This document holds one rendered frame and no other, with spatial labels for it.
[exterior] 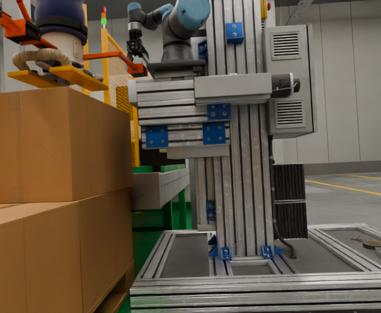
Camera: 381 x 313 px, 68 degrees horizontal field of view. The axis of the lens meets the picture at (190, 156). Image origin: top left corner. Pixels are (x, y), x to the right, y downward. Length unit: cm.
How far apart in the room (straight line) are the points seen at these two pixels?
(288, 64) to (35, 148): 106
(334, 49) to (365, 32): 126
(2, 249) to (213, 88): 75
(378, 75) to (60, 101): 1202
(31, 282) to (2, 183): 46
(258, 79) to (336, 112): 1066
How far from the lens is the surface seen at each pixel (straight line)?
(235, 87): 101
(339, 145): 1157
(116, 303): 152
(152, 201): 167
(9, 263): 81
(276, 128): 128
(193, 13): 111
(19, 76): 141
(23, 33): 127
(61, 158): 108
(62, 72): 131
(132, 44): 167
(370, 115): 1218
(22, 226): 83
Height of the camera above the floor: 66
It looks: 1 degrees up
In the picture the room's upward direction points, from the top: 3 degrees counter-clockwise
